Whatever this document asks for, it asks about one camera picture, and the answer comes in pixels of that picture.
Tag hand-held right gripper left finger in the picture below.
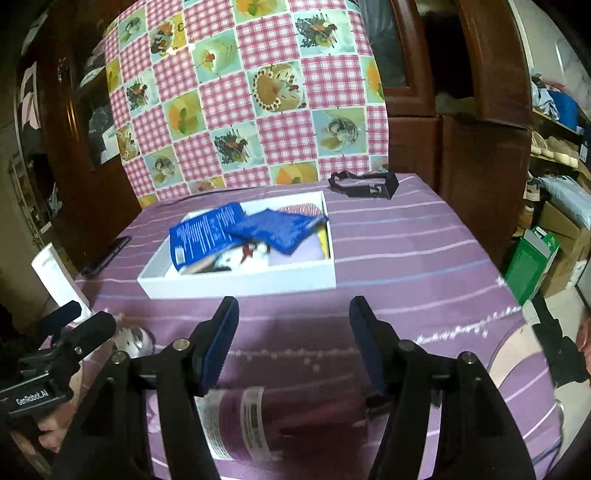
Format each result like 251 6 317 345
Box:
53 295 241 480

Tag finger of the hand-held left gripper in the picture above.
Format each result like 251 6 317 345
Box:
51 311 117 365
38 300 83 335

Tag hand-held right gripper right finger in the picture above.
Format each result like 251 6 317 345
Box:
348 295 536 480

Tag white shallow cardboard box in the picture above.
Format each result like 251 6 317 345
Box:
137 191 337 300

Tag purple cloth pack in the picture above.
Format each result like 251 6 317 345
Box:
194 387 393 462

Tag orange makeup puff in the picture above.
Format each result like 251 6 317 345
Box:
182 256 220 274

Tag grey plaid cloth pad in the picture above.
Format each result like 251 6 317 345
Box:
215 244 273 273

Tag purple makeup puff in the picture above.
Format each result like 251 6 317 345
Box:
268 240 331 268

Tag yellow sponge pack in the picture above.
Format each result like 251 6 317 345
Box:
315 225 334 260

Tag blue printed packet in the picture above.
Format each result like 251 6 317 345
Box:
169 203 246 274

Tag blue crinkled pouch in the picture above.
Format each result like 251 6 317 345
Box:
231 209 329 256

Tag pink glitter scrubber sponge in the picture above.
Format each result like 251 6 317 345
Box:
277 202 324 217

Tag person's left hand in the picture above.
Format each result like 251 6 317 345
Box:
14 406 71 455

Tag black phone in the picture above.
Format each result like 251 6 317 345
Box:
81 235 132 278

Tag purple striped tablecloth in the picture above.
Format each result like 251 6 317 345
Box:
39 173 566 480

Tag green cardboard box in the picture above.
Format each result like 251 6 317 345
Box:
503 226 560 305

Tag person's black clothing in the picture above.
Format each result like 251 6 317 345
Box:
531 295 591 384

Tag dark wooden cabinet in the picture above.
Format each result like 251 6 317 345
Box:
37 0 534 278

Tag pile of folded clothes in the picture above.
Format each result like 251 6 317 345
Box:
83 60 117 162

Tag brown cardboard boxes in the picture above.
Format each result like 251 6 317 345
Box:
538 200 588 296

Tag pink checked printed cloth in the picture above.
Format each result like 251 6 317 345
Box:
104 0 389 208

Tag light blue bag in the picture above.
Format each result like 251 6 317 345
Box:
538 175 591 217

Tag beige shoes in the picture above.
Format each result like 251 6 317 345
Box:
530 131 580 169

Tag black strap holder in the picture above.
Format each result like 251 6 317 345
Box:
328 170 399 200

